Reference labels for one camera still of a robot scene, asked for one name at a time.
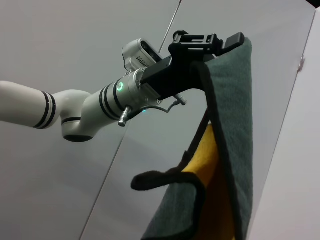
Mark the grey and yellow towel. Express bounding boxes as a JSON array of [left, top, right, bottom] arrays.
[[131, 37, 253, 240]]

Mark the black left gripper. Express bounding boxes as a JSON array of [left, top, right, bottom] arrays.
[[141, 29, 246, 100]]

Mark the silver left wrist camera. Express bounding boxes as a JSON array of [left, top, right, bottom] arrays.
[[121, 38, 166, 71]]

